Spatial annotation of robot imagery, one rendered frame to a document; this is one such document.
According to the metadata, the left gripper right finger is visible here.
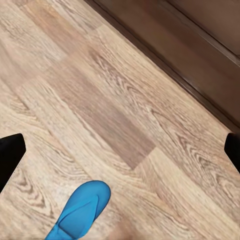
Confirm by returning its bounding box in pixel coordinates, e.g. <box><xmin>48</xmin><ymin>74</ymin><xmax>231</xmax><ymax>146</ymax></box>
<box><xmin>224</xmin><ymin>132</ymin><xmax>240</xmax><ymax>173</ymax></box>

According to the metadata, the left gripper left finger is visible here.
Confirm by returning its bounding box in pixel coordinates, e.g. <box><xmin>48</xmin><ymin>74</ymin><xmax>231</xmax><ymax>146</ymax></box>
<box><xmin>0</xmin><ymin>133</ymin><xmax>26</xmax><ymax>193</ymax></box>

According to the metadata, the sandal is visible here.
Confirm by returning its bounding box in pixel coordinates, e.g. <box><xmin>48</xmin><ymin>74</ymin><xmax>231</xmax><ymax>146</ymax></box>
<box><xmin>45</xmin><ymin>180</ymin><xmax>111</xmax><ymax>240</ymax></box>

